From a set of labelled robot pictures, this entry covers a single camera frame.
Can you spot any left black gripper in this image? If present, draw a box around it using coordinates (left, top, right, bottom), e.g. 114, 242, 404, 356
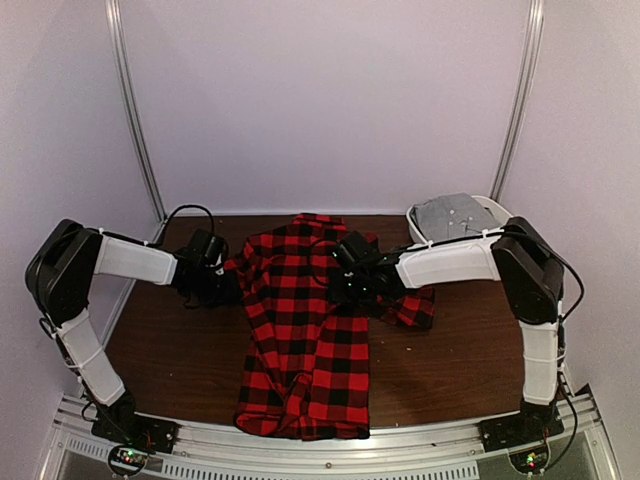
188, 268, 243, 309

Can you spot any red black plaid shirt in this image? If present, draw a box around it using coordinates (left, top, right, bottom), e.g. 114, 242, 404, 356
225, 213, 436, 441

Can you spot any white plastic tub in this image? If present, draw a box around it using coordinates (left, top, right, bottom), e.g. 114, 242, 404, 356
405, 193, 516, 246

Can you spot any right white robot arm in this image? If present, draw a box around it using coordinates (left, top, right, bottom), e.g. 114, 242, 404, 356
328, 217, 564, 442

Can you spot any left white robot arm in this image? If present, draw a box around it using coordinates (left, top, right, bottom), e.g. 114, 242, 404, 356
24, 219, 241, 407

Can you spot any grey button shirt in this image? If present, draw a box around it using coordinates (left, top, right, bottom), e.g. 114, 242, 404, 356
414, 193, 501, 241

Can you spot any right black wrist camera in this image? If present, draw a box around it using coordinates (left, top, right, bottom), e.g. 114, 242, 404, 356
333, 231, 381, 271

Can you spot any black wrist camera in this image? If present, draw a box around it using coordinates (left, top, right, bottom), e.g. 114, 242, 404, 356
333, 231, 381, 271
185, 229, 229, 269

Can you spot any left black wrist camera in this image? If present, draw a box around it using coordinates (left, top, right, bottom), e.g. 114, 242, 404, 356
185, 229, 229, 269

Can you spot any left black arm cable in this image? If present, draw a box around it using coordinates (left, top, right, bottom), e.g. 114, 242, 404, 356
149, 203, 217, 246

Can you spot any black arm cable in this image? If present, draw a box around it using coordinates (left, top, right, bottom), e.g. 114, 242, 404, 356
149, 203, 217, 246
504, 229, 586, 321

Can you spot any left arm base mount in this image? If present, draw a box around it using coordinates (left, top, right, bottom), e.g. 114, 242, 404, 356
83, 389, 178, 454

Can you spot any aluminium front rail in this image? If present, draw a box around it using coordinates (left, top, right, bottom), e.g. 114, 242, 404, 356
37, 382, 624, 480

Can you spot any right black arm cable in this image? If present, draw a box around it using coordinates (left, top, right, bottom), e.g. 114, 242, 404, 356
504, 229, 586, 321

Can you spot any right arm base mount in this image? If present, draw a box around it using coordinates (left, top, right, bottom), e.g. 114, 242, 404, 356
479, 400, 564, 452

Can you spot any left aluminium frame post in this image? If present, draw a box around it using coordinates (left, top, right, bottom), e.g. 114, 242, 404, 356
104, 0, 167, 223

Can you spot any aluminium frame post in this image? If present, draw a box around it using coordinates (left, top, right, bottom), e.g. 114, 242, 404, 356
104, 0, 167, 223
490, 0, 545, 202

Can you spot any right aluminium frame post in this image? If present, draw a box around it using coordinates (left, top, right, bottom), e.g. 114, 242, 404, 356
490, 0, 545, 202

